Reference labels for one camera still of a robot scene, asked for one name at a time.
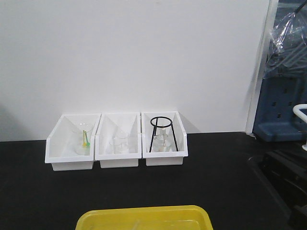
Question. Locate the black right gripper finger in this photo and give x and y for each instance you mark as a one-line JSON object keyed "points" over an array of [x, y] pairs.
{"points": [[284, 174]]}

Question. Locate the yellow plastic tray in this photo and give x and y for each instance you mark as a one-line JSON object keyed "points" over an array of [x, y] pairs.
{"points": [[187, 217]]}

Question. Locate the blue lab apparatus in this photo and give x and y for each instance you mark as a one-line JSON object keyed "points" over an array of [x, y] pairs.
{"points": [[274, 117]]}

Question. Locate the right white storage bin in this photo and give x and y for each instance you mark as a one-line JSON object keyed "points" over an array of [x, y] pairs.
{"points": [[172, 157]]}

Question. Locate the white storage bin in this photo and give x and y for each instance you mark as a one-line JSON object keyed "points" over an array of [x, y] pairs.
{"points": [[172, 157], [59, 144], [109, 124]]}

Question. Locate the clear plastic wrap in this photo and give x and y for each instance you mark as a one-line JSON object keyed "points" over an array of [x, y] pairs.
{"points": [[287, 56]]}

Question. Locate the glass flask in right bin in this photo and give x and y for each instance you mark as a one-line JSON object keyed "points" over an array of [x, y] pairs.
{"points": [[162, 141]]}

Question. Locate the glass beaker in middle bin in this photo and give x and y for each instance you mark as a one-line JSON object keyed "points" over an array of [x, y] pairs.
{"points": [[119, 143]]}

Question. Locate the middle white storage bin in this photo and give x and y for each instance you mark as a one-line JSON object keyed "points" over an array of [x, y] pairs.
{"points": [[109, 124]]}

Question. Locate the glass funnel with green sticks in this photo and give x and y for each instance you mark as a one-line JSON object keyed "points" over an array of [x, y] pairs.
{"points": [[81, 138]]}

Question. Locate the left white storage bin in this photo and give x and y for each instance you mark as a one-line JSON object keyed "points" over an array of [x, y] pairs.
{"points": [[59, 144]]}

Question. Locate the black wire tripod stand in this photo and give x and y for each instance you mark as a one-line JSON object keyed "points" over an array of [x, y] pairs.
{"points": [[159, 122]]}

